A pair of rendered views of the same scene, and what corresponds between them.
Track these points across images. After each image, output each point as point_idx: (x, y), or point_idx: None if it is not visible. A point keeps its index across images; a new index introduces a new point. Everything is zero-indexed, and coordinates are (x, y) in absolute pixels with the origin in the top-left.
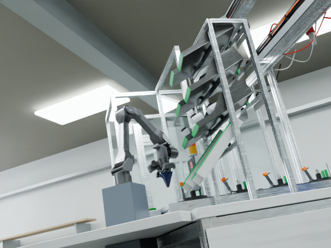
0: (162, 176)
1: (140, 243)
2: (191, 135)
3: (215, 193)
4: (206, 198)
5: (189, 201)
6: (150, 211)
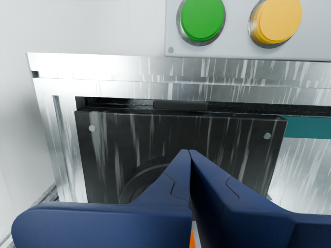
0: (242, 220)
1: None
2: None
3: (27, 208)
4: (57, 190)
5: (47, 138)
6: (165, 0)
